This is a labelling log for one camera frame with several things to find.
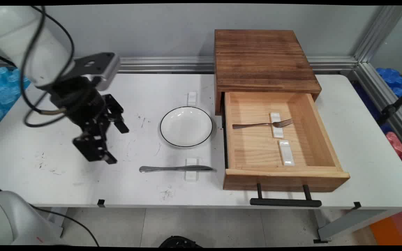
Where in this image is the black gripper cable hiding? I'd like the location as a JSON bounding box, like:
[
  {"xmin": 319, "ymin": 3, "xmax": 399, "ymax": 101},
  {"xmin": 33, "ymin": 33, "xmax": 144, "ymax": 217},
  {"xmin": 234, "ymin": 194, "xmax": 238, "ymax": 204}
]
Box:
[{"xmin": 19, "ymin": 5, "xmax": 76, "ymax": 128}]

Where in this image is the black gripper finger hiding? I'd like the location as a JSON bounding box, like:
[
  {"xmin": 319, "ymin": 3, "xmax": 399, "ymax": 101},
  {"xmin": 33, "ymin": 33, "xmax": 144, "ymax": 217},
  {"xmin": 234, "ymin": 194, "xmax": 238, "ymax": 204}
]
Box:
[
  {"xmin": 103, "ymin": 93, "xmax": 130, "ymax": 134},
  {"xmin": 73, "ymin": 120, "xmax": 118, "ymax": 165}
]

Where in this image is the black round floor object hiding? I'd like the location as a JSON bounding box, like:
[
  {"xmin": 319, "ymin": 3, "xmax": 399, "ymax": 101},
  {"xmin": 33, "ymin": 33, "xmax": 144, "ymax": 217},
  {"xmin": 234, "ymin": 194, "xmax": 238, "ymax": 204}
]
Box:
[{"xmin": 158, "ymin": 236, "xmax": 204, "ymax": 249}]

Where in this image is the light blue bubble wrap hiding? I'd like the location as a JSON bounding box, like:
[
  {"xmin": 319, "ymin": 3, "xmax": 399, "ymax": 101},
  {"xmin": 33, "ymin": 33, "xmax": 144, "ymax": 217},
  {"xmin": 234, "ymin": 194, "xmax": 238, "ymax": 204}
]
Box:
[{"xmin": 0, "ymin": 66, "xmax": 31, "ymax": 135}]

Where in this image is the orange box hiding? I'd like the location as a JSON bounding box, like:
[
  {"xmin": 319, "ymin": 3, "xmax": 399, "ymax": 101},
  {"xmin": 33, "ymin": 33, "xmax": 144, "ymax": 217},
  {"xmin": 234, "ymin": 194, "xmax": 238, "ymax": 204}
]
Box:
[{"xmin": 369, "ymin": 210, "xmax": 402, "ymax": 246}]

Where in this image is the dark wooden cabinet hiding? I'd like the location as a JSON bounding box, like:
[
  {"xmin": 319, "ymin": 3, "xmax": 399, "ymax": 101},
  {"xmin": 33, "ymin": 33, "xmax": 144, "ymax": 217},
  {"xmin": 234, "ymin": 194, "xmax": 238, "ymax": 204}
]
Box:
[{"xmin": 214, "ymin": 29, "xmax": 322, "ymax": 116}]

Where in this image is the white plate with black rim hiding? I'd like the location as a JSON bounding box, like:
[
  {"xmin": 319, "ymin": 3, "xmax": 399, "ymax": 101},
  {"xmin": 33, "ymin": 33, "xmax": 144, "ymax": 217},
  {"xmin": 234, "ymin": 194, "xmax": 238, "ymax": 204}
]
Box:
[{"xmin": 159, "ymin": 106, "xmax": 214, "ymax": 148}]

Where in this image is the light wooden drawer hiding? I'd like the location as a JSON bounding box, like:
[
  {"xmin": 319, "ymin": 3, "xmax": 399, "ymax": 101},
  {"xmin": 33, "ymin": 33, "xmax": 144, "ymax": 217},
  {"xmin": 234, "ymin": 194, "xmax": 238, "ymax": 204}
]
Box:
[{"xmin": 223, "ymin": 91, "xmax": 351, "ymax": 193}]

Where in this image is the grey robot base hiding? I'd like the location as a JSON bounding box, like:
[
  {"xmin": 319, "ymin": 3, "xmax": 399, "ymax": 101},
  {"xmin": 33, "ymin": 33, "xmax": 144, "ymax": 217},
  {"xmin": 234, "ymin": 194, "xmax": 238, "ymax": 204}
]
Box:
[{"xmin": 0, "ymin": 190, "xmax": 66, "ymax": 246}]

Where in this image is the dark blue bubble wrap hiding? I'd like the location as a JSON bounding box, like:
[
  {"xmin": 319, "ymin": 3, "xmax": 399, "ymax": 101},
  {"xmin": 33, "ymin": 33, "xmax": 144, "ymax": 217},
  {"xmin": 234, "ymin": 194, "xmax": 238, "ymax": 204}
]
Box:
[{"xmin": 354, "ymin": 67, "xmax": 402, "ymax": 135}]

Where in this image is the silver fork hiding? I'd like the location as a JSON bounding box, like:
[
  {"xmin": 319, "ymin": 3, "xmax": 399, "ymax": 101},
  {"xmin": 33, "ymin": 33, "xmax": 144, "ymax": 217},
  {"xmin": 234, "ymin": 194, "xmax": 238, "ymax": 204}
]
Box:
[{"xmin": 232, "ymin": 119, "xmax": 294, "ymax": 130}]

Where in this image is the aluminium frame post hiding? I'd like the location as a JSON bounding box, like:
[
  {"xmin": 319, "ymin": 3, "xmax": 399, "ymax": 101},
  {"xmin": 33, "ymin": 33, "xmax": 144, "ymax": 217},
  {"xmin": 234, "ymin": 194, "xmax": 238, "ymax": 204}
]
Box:
[{"xmin": 353, "ymin": 5, "xmax": 402, "ymax": 64}]

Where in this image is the silver table knife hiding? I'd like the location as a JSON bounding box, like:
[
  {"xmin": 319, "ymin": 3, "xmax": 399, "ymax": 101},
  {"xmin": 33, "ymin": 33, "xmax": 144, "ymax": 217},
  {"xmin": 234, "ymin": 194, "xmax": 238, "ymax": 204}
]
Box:
[{"xmin": 139, "ymin": 165, "xmax": 214, "ymax": 173}]

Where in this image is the horizontal aluminium frame rail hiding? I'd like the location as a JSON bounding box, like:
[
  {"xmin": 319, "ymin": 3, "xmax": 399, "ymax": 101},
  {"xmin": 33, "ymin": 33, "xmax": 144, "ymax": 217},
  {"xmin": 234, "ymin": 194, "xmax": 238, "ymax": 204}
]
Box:
[{"xmin": 0, "ymin": 56, "xmax": 359, "ymax": 75}]

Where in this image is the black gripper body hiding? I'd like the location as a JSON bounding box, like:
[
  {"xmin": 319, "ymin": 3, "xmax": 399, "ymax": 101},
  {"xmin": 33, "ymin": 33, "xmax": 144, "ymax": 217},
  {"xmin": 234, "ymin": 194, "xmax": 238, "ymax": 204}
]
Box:
[{"xmin": 49, "ymin": 76, "xmax": 112, "ymax": 135}]

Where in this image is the black drawer handle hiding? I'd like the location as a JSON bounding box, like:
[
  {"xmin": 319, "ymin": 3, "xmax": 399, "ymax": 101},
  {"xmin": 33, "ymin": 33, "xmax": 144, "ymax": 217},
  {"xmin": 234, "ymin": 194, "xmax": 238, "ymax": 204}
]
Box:
[{"xmin": 250, "ymin": 183, "xmax": 322, "ymax": 208}]

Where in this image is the red plastic bag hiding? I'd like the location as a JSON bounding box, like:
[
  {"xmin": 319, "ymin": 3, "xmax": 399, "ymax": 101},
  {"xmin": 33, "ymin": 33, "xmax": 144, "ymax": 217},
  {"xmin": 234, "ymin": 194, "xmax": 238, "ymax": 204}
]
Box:
[{"xmin": 385, "ymin": 131, "xmax": 402, "ymax": 160}]

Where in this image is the black stand pole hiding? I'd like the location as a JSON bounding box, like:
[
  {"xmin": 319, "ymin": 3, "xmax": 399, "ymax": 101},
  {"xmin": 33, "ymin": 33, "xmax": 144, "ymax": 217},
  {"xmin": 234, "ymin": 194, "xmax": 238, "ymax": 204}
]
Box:
[{"xmin": 375, "ymin": 83, "xmax": 402, "ymax": 127}]

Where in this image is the slanted aluminium frame rail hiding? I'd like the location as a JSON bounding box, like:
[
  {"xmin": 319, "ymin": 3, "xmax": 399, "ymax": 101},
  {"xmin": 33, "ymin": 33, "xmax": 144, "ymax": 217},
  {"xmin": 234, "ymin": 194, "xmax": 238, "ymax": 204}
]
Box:
[{"xmin": 348, "ymin": 62, "xmax": 402, "ymax": 158}]

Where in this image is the grey table leg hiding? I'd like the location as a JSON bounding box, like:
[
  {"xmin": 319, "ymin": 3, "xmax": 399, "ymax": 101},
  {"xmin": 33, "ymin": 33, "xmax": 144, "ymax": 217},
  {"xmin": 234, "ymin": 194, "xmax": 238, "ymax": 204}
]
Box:
[
  {"xmin": 45, "ymin": 207, "xmax": 69, "ymax": 238},
  {"xmin": 313, "ymin": 209, "xmax": 402, "ymax": 244}
]

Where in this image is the black base cable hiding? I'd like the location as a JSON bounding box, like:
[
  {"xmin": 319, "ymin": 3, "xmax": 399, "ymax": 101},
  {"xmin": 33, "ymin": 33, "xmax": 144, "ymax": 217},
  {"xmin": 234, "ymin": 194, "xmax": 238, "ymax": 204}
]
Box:
[{"xmin": 0, "ymin": 171, "xmax": 100, "ymax": 247}]

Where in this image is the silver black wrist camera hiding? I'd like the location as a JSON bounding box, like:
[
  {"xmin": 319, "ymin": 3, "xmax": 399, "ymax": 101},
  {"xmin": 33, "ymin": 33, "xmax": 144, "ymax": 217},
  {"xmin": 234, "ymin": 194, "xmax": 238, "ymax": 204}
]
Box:
[{"xmin": 73, "ymin": 52, "xmax": 121, "ymax": 92}]

